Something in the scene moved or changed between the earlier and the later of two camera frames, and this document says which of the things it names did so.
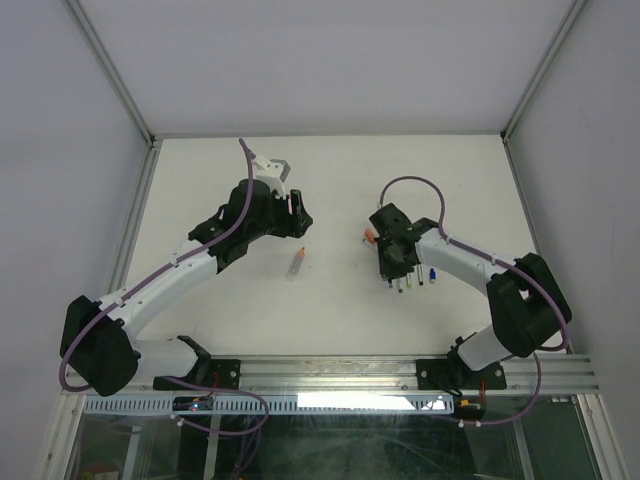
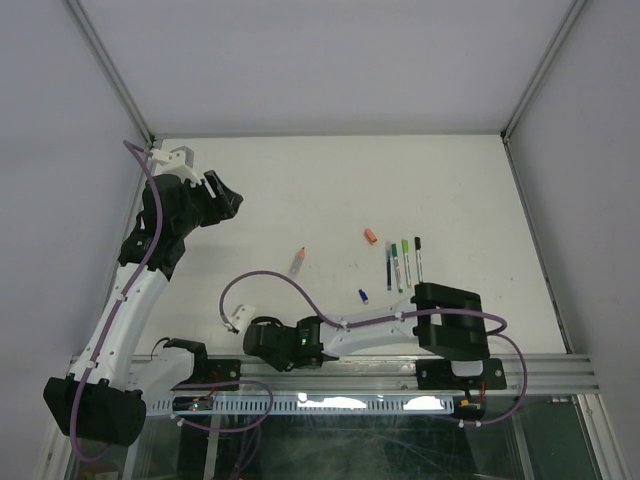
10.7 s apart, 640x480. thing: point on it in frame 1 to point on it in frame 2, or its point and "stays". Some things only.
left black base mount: x=211 y=373 stays
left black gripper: x=296 y=225 to x=221 y=209
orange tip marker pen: x=296 y=264 stays
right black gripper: x=391 y=271 to x=279 y=365
